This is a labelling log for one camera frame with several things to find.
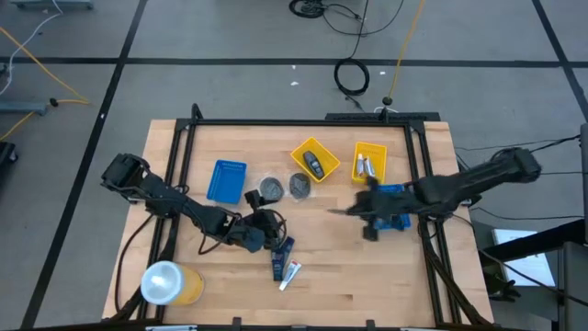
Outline black coiled floor cable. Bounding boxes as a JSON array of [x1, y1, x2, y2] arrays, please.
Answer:
[[288, 0, 328, 19], [334, 58, 371, 97]]

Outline black table beam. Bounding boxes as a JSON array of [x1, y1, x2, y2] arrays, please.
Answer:
[[477, 219, 588, 263]]

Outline grey table foot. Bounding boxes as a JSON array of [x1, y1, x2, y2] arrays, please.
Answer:
[[8, 0, 96, 10], [0, 101, 50, 116]]

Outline white floor cable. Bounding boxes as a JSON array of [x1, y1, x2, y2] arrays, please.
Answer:
[[0, 0, 63, 96]]

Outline yellow plastic basket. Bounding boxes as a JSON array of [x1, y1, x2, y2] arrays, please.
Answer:
[[351, 141, 389, 186], [289, 136, 342, 184]]

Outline blue plastic basket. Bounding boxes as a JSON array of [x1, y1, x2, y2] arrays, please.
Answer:
[[206, 159, 248, 205], [372, 183, 413, 232]]

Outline orange hanging cable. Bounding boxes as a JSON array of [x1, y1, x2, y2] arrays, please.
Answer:
[[387, 0, 426, 100]]

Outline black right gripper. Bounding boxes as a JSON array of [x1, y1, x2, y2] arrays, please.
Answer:
[[328, 177, 422, 242]]

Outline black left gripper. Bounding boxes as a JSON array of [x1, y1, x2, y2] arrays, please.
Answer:
[[238, 188, 289, 253]]

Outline yellow floor cable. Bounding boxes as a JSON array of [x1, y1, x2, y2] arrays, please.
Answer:
[[0, 26, 91, 142]]

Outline black caster wheel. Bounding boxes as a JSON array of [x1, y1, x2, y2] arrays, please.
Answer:
[[0, 141, 19, 166]]

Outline yellow disinfecting wipes canister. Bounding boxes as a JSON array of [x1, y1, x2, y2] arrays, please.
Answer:
[[140, 259, 205, 306]]

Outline black aluminium table frame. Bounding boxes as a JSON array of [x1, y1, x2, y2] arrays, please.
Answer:
[[109, 103, 492, 328]]

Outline black thin cable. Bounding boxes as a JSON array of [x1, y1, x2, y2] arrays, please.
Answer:
[[454, 133, 582, 153], [470, 206, 584, 227]]

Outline dark blue packet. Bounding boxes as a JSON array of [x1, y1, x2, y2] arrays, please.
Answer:
[[271, 236, 296, 282]]

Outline white board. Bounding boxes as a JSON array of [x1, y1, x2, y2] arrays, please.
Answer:
[[491, 228, 557, 287]]

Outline grey round pouch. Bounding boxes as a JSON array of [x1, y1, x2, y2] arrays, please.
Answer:
[[259, 177, 285, 202], [288, 172, 312, 200]]

